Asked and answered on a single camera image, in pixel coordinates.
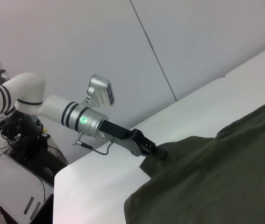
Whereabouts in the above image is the left gripper cable with plug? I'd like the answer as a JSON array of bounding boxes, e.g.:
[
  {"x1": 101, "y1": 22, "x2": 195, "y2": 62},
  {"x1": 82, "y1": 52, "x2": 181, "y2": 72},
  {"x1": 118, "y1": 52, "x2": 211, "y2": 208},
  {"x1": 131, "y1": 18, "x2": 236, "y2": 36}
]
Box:
[{"x1": 71, "y1": 132, "x2": 113, "y2": 155}]

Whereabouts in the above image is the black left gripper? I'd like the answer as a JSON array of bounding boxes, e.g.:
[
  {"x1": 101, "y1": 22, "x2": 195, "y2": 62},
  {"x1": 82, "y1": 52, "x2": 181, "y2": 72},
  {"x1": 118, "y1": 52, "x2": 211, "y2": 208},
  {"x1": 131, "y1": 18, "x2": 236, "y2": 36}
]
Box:
[{"x1": 99, "y1": 119, "x2": 169, "y2": 160}]

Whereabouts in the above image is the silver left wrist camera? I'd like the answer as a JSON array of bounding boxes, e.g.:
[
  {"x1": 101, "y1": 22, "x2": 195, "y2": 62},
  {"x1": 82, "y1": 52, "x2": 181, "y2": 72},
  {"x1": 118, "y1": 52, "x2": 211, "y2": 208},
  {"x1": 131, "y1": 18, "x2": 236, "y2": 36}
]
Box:
[{"x1": 82, "y1": 74, "x2": 117, "y2": 109}]

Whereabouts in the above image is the dark green shirt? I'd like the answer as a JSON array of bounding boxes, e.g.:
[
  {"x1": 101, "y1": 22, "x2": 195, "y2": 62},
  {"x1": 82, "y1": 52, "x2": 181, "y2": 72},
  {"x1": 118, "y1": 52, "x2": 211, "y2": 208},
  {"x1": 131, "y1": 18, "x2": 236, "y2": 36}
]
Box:
[{"x1": 124, "y1": 93, "x2": 265, "y2": 224}]

